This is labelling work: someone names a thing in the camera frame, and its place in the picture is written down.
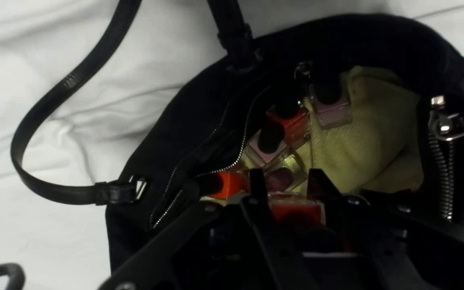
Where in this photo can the orange nail polish bottle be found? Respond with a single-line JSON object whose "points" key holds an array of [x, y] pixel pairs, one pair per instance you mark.
{"points": [[227, 184], [291, 125], [296, 210]]}

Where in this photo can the white tablecloth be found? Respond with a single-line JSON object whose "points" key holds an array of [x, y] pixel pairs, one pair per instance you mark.
{"points": [[27, 54]]}

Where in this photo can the pink nail polish bottle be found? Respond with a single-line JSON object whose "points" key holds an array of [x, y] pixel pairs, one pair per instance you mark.
{"points": [[332, 110]]}

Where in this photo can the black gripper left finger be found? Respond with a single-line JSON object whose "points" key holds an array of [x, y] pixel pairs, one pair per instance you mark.
{"points": [[216, 247]]}

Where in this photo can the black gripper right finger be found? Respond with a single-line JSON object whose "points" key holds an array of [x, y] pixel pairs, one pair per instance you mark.
{"points": [[403, 252]]}

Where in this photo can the yellow cloth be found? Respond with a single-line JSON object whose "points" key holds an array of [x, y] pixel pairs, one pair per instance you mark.
{"points": [[382, 139]]}

